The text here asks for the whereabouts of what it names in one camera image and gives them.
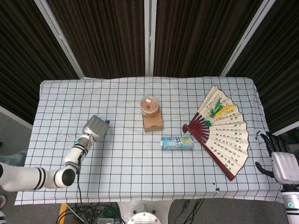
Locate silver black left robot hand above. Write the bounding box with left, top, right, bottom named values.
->
left=83, top=114, right=111, bottom=142

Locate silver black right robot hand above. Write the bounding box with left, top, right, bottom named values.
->
left=255, top=132, right=299, bottom=187

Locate grey round robot base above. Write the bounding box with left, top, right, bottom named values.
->
left=116, top=201, right=174, bottom=224

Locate small brown cardboard box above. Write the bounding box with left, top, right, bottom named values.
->
left=142, top=112, right=164, bottom=133

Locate orange lidded plastic cup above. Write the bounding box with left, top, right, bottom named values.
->
left=140, top=95, right=160, bottom=118

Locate white black checkered tablecloth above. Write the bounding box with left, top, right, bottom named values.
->
left=14, top=76, right=285, bottom=206

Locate open paper folding fan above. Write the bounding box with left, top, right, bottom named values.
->
left=182, top=85, right=249, bottom=182

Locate light blue drink can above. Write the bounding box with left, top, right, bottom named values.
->
left=160, top=136, right=195, bottom=151

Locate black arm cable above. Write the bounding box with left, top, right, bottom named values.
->
left=76, top=137, right=92, bottom=203

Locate white slanted partition frame post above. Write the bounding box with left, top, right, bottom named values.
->
left=34, top=0, right=85, bottom=79
left=219, top=0, right=278, bottom=77

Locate black floor cable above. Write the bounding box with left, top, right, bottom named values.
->
left=181, top=198, right=202, bottom=219

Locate white upright partition frame post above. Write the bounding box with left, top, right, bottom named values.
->
left=143, top=0, right=157, bottom=77

